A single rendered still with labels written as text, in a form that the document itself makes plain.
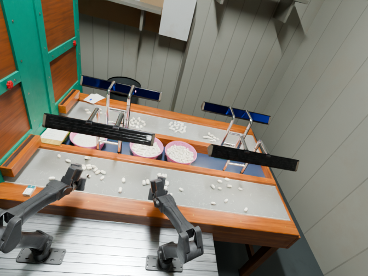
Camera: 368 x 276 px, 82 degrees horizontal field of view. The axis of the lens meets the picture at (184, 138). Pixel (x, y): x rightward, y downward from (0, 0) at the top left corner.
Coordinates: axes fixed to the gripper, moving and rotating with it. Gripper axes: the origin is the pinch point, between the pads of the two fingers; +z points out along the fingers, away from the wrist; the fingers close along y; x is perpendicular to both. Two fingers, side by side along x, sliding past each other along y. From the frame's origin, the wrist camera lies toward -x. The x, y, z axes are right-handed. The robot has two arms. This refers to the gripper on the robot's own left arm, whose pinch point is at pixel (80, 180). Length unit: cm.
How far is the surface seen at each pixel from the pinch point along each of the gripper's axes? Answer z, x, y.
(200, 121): 84, -60, -81
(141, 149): 45, -22, -29
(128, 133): -0.2, -31.1, -20.9
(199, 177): 28, -9, -75
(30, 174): 14.0, 3.2, 31.9
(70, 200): 0.3, 11.6, 2.7
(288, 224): 3, 9, -134
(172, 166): 30, -14, -54
